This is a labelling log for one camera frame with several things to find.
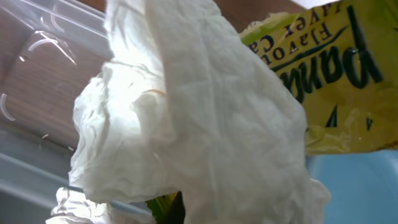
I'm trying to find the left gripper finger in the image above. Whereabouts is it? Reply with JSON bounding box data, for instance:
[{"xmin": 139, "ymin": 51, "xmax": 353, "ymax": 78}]
[{"xmin": 163, "ymin": 192, "xmax": 185, "ymax": 224}]

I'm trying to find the white paper napkin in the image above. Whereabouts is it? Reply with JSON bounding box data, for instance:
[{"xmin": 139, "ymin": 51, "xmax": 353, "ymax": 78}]
[{"xmin": 49, "ymin": 0, "xmax": 330, "ymax": 223}]

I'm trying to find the yellow green snack wrapper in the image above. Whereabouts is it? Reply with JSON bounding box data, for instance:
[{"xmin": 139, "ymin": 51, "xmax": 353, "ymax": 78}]
[{"xmin": 241, "ymin": 0, "xmax": 397, "ymax": 155}]

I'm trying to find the dark blue plate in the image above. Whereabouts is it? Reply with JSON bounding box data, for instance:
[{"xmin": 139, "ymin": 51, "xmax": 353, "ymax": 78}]
[{"xmin": 307, "ymin": 150, "xmax": 397, "ymax": 224}]

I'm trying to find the clear plastic waste bin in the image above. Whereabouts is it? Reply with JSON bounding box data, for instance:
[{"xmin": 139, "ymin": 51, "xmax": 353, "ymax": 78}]
[{"xmin": 1, "ymin": 0, "xmax": 112, "ymax": 223}]

